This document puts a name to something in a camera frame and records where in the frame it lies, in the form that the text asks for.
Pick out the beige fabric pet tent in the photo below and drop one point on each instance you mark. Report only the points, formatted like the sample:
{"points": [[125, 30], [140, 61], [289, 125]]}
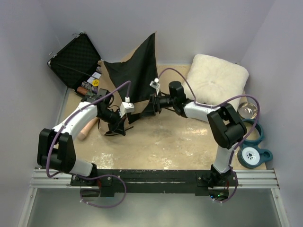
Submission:
{"points": [[139, 67]]}

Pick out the white fluffy pillow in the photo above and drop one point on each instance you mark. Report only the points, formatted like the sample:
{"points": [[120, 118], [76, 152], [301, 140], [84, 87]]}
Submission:
{"points": [[212, 80]]}

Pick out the black poker chip case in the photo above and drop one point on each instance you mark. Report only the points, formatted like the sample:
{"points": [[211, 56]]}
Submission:
{"points": [[80, 54]]}

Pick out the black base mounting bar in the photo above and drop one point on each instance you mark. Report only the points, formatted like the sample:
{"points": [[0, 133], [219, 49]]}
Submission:
{"points": [[151, 181]]}

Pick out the beige wooden handle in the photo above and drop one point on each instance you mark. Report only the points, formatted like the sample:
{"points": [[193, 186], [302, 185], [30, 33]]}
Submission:
{"points": [[84, 132]]}

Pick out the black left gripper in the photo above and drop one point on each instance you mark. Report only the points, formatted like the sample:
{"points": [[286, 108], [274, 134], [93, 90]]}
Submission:
{"points": [[118, 126]]}

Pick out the black tent pole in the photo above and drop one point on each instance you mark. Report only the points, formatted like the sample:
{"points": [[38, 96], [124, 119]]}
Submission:
{"points": [[78, 71]]}

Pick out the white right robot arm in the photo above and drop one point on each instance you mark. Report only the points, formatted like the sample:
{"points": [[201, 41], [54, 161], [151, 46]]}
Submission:
{"points": [[226, 126]]}

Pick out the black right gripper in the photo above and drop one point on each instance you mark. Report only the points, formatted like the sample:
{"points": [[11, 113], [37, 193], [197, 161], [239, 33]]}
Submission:
{"points": [[154, 105]]}

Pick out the yellow round sticker card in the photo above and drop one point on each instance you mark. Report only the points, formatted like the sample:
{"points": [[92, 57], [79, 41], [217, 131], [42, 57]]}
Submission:
{"points": [[95, 83]]}

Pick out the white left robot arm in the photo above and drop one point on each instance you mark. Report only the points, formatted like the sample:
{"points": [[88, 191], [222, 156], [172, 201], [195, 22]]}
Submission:
{"points": [[55, 146]]}

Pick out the clear glass bowl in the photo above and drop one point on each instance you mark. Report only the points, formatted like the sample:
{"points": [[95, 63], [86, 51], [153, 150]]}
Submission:
{"points": [[247, 110]]}

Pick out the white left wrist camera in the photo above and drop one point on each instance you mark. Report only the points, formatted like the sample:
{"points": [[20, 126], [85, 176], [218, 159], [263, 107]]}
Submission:
{"points": [[126, 107]]}

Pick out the aluminium frame rail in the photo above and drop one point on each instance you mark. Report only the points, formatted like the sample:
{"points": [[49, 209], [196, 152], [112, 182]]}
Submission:
{"points": [[161, 160]]}

